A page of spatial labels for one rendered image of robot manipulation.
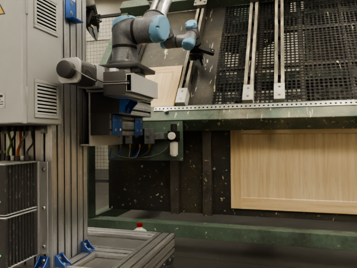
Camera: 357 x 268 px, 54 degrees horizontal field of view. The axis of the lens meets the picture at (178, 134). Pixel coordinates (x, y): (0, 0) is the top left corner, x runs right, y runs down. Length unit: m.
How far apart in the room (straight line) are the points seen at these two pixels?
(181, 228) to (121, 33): 1.20
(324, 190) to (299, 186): 0.15
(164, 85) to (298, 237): 1.25
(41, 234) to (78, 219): 0.18
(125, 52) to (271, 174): 1.20
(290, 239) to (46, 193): 1.34
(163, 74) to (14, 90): 1.44
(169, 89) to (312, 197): 1.13
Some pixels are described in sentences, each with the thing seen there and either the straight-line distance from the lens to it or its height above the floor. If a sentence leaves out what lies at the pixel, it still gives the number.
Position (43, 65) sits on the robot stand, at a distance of 1.31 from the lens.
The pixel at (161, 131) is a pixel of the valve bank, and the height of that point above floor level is 0.75.
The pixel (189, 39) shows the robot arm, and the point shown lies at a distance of 2.15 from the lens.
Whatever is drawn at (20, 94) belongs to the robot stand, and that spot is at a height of 0.85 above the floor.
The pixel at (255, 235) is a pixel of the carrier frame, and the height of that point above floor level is 0.15.
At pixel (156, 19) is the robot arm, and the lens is 1.61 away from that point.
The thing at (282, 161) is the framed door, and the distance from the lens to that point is 2.28.
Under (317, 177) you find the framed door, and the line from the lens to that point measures 2.30.
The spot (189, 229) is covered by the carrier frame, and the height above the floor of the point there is 0.15.
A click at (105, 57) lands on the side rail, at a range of 2.81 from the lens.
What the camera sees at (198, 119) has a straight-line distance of 2.09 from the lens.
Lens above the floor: 0.72
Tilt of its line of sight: level
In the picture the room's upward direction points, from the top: 1 degrees counter-clockwise
